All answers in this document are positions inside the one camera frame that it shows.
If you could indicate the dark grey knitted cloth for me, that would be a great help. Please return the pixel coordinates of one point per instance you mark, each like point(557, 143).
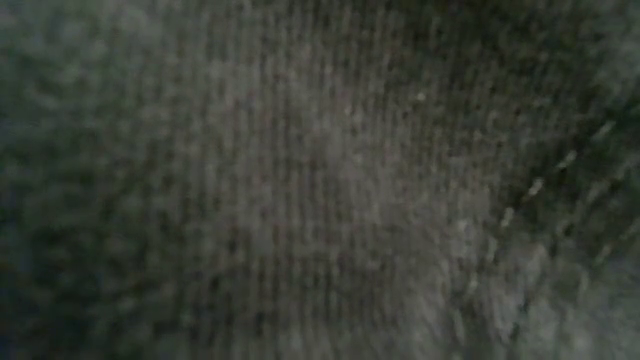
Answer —
point(320, 180)

